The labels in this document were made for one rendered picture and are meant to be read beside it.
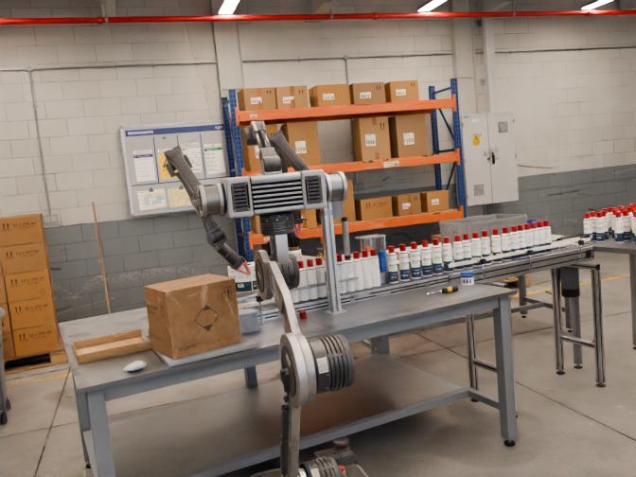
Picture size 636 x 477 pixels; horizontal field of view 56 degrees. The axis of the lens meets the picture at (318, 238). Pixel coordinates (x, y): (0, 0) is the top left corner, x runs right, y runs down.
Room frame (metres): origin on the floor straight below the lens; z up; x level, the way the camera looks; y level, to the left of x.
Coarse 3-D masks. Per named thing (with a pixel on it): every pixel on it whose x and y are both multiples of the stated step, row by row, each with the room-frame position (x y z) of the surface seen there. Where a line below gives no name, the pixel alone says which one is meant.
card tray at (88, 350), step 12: (108, 336) 2.68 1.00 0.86; (120, 336) 2.71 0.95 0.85; (132, 336) 2.73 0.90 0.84; (84, 348) 2.62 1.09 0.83; (96, 348) 2.60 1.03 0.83; (108, 348) 2.44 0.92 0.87; (120, 348) 2.46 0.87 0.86; (132, 348) 2.48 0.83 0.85; (144, 348) 2.50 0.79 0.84; (84, 360) 2.40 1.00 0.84; (96, 360) 2.42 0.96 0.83
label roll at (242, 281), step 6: (252, 264) 3.45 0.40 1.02; (228, 270) 3.42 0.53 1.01; (234, 270) 3.38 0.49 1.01; (252, 270) 3.38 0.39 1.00; (234, 276) 3.38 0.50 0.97; (240, 276) 3.36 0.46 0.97; (246, 276) 3.36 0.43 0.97; (252, 276) 3.37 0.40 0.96; (240, 282) 3.37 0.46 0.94; (246, 282) 3.36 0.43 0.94; (252, 282) 3.37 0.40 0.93; (240, 288) 3.37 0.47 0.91; (246, 288) 3.36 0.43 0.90; (252, 288) 3.37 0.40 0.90
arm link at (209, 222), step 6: (186, 156) 2.77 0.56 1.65; (186, 162) 2.77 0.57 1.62; (168, 168) 2.75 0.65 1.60; (174, 174) 2.75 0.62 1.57; (180, 174) 2.75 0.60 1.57; (180, 180) 2.77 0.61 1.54; (186, 186) 2.75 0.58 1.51; (210, 216) 2.77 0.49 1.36; (204, 222) 2.76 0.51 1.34; (210, 222) 2.76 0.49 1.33; (216, 222) 2.77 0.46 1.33; (204, 228) 2.77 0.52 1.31; (210, 228) 2.76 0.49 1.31; (210, 234) 2.76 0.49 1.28; (216, 234) 2.77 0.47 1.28; (222, 234) 2.77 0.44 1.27; (216, 240) 2.77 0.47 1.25
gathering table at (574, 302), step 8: (632, 240) 3.88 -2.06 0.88; (600, 248) 3.77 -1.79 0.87; (608, 248) 3.72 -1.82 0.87; (616, 248) 3.67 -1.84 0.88; (624, 248) 3.63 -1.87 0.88; (632, 248) 3.60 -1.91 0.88; (632, 256) 4.28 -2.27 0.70; (632, 264) 4.29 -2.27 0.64; (632, 272) 4.29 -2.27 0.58; (632, 280) 4.29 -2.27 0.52; (632, 288) 4.29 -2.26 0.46; (632, 296) 4.30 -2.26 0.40; (576, 304) 4.01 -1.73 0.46; (632, 304) 4.30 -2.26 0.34; (576, 312) 4.01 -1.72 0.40; (632, 312) 4.30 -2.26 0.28; (576, 320) 4.01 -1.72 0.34; (632, 320) 4.30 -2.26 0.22; (576, 328) 4.01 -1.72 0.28; (632, 328) 4.31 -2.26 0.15; (576, 336) 4.01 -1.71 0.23; (632, 336) 4.31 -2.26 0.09; (576, 344) 4.01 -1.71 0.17; (576, 352) 4.01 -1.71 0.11; (576, 360) 4.02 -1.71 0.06; (576, 368) 4.01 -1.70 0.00
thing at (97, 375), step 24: (480, 288) 3.11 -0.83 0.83; (504, 288) 3.05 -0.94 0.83; (120, 312) 3.37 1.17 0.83; (144, 312) 3.31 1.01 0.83; (312, 312) 2.91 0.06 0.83; (360, 312) 2.82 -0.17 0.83; (384, 312) 2.77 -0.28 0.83; (408, 312) 2.72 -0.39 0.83; (432, 312) 2.75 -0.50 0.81; (72, 336) 2.90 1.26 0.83; (96, 336) 2.85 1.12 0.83; (144, 336) 2.76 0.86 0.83; (264, 336) 2.55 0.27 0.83; (312, 336) 2.48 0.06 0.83; (72, 360) 2.47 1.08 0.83; (120, 360) 2.39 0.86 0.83; (144, 360) 2.36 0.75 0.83; (216, 360) 2.30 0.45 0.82; (96, 384) 2.10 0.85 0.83; (120, 384) 2.14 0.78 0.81
